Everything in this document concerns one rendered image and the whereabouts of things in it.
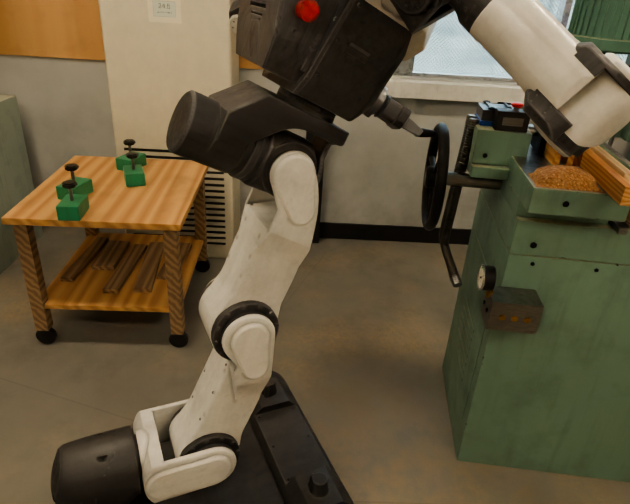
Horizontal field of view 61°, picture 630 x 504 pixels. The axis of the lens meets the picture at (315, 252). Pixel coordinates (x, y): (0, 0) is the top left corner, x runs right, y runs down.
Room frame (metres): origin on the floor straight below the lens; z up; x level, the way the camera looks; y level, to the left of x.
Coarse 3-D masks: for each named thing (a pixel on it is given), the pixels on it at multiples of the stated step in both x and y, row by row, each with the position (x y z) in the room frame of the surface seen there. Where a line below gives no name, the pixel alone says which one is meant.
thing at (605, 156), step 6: (594, 150) 1.27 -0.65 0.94; (600, 150) 1.26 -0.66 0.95; (600, 156) 1.23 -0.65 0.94; (606, 156) 1.21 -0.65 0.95; (612, 156) 1.21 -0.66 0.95; (606, 162) 1.19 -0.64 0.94; (612, 162) 1.17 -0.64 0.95; (618, 162) 1.17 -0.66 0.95; (618, 168) 1.13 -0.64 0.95; (624, 168) 1.12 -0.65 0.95; (624, 174) 1.09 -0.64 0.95
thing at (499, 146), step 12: (480, 132) 1.34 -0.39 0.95; (492, 132) 1.34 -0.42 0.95; (504, 132) 1.34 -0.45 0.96; (516, 132) 1.34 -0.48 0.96; (528, 132) 1.34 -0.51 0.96; (480, 144) 1.34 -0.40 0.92; (492, 144) 1.34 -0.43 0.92; (504, 144) 1.34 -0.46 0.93; (516, 144) 1.34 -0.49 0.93; (528, 144) 1.33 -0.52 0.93; (480, 156) 1.34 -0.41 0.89; (492, 156) 1.34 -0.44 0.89; (504, 156) 1.34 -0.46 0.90
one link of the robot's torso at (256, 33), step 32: (256, 0) 0.99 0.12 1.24; (288, 0) 0.90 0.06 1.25; (320, 0) 0.92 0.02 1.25; (352, 0) 0.91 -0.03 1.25; (384, 0) 0.93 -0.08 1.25; (256, 32) 0.96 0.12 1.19; (288, 32) 0.90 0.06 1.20; (320, 32) 0.92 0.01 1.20; (352, 32) 0.92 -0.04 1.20; (384, 32) 0.94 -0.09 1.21; (256, 64) 0.93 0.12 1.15; (288, 64) 0.91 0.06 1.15; (320, 64) 0.91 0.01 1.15; (352, 64) 0.93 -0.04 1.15; (384, 64) 0.95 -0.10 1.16; (288, 96) 0.98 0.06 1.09; (320, 96) 0.93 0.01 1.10; (352, 96) 0.95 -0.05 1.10
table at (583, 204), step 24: (480, 168) 1.32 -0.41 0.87; (504, 168) 1.32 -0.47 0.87; (528, 168) 1.24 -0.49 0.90; (528, 192) 1.13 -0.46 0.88; (552, 192) 1.10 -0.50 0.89; (576, 192) 1.10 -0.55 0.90; (600, 192) 1.10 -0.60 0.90; (576, 216) 1.10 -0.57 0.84; (600, 216) 1.10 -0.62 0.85; (624, 216) 1.09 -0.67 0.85
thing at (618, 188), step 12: (588, 156) 1.25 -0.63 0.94; (588, 168) 1.23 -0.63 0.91; (600, 168) 1.17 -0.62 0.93; (612, 168) 1.15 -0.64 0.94; (600, 180) 1.15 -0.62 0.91; (612, 180) 1.10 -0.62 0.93; (624, 180) 1.07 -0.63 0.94; (612, 192) 1.08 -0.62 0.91; (624, 192) 1.03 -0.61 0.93; (624, 204) 1.03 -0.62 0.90
